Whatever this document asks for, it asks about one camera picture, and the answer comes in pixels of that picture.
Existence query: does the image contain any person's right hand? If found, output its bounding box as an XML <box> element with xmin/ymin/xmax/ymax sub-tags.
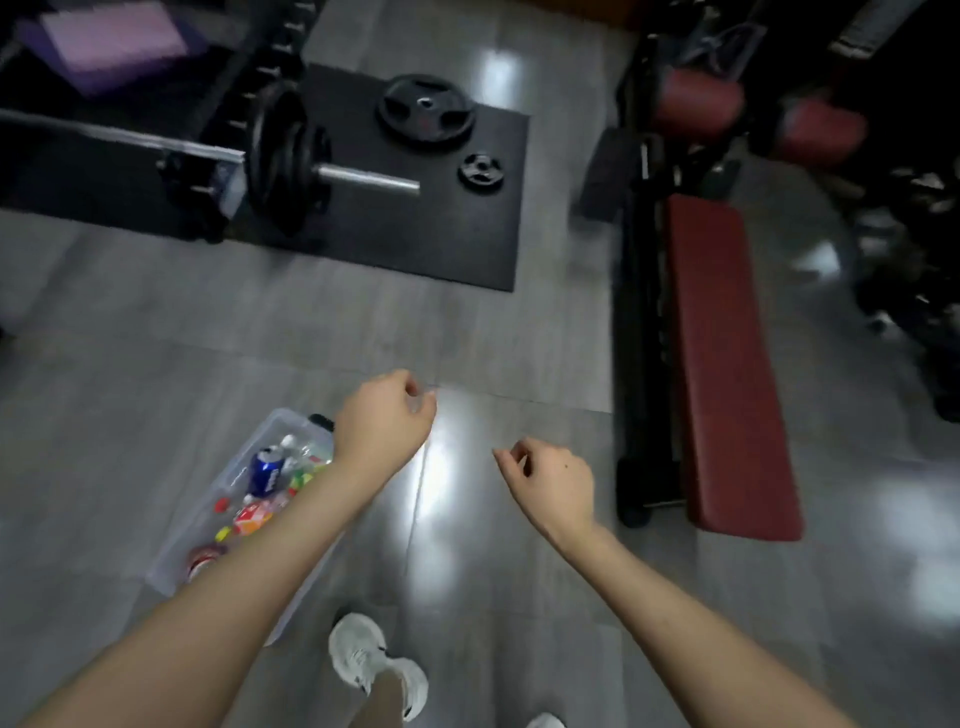
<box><xmin>492</xmin><ymin>437</ymin><xmax>598</xmax><ymax>553</ymax></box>

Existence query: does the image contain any person's left hand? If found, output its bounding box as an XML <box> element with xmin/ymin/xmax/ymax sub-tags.
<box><xmin>333</xmin><ymin>369</ymin><xmax>438</xmax><ymax>489</ymax></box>

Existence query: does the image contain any person's left forearm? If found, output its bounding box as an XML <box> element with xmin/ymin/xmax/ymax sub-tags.
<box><xmin>21</xmin><ymin>459</ymin><xmax>391</xmax><ymax>728</ymax></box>

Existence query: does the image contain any person's right forearm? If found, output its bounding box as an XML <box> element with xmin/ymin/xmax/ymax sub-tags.
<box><xmin>558</xmin><ymin>523</ymin><xmax>860</xmax><ymax>728</ymax></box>

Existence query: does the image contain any clear bottle with white cap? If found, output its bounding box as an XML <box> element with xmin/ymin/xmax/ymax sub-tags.
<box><xmin>278</xmin><ymin>432</ymin><xmax>317</xmax><ymax>468</ymax></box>

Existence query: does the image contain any green snack packet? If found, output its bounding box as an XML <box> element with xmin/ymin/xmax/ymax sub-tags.
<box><xmin>287</xmin><ymin>463</ymin><xmax>332</xmax><ymax>498</ymax></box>

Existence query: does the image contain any blue drink can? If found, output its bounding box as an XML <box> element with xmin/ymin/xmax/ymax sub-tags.
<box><xmin>247</xmin><ymin>446</ymin><xmax>287</xmax><ymax>498</ymax></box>

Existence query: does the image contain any black rubber floor mat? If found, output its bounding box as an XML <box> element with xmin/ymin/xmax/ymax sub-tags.
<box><xmin>0</xmin><ymin>62</ymin><xmax>531</xmax><ymax>294</ymax></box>

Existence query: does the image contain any orange red snack packet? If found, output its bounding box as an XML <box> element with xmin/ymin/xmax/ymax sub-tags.
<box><xmin>231</xmin><ymin>500</ymin><xmax>276</xmax><ymax>537</ymax></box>

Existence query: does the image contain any dark red bench pad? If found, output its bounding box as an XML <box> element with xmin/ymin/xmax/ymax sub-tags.
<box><xmin>665</xmin><ymin>194</ymin><xmax>806</xmax><ymax>543</ymax></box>

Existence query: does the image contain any silver barbell bar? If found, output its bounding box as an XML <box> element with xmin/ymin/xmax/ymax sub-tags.
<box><xmin>0</xmin><ymin>108</ymin><xmax>422</xmax><ymax>198</ymax></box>

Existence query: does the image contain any small black weight plate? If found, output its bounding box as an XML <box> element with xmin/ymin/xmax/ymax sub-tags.
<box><xmin>458</xmin><ymin>152</ymin><xmax>505</xmax><ymax>193</ymax></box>

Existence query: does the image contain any white left sneaker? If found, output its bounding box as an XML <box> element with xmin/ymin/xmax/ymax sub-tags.
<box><xmin>327</xmin><ymin>612</ymin><xmax>431</xmax><ymax>723</ymax></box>

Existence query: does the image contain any clear plastic storage bin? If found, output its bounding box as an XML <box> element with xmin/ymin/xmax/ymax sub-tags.
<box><xmin>146</xmin><ymin>407</ymin><xmax>355</xmax><ymax>648</ymax></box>

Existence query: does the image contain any red drink can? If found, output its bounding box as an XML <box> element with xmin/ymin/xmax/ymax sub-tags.
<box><xmin>186</xmin><ymin>543</ymin><xmax>228</xmax><ymax>584</ymax></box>

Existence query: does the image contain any person's left leg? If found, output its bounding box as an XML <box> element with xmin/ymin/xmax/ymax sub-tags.
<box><xmin>358</xmin><ymin>669</ymin><xmax>411</xmax><ymax>728</ymax></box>

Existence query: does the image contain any medium black barbell plate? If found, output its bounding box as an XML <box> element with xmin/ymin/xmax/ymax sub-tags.
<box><xmin>297</xmin><ymin>123</ymin><xmax>336</xmax><ymax>219</ymax></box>

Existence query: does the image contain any big black barbell plate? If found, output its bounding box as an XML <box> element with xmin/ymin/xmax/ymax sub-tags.
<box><xmin>246</xmin><ymin>78</ymin><xmax>310</xmax><ymax>235</ymax></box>

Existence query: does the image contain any large black weight plate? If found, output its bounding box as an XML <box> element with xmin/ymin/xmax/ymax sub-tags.
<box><xmin>375</xmin><ymin>72</ymin><xmax>478</xmax><ymax>147</ymax></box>

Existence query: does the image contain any dark red roller pad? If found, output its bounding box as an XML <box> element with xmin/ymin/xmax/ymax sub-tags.
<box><xmin>771</xmin><ymin>100</ymin><xmax>869</xmax><ymax>167</ymax></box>
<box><xmin>649</xmin><ymin>67</ymin><xmax>746</xmax><ymax>144</ymax></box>

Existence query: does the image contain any black dumbbell rack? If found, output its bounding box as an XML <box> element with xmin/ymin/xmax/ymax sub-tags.
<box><xmin>843</xmin><ymin>146</ymin><xmax>960</xmax><ymax>423</ymax></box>

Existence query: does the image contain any purple foam pad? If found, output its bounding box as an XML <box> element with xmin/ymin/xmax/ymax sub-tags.
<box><xmin>13</xmin><ymin>0</ymin><xmax>209</xmax><ymax>99</ymax></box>

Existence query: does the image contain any black bench frame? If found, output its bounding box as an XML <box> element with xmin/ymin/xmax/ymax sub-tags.
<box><xmin>579</xmin><ymin>26</ymin><xmax>695</xmax><ymax>531</ymax></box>

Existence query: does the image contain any black squat rack frame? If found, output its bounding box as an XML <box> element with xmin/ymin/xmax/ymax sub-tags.
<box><xmin>153</xmin><ymin>0</ymin><xmax>325</xmax><ymax>245</ymax></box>

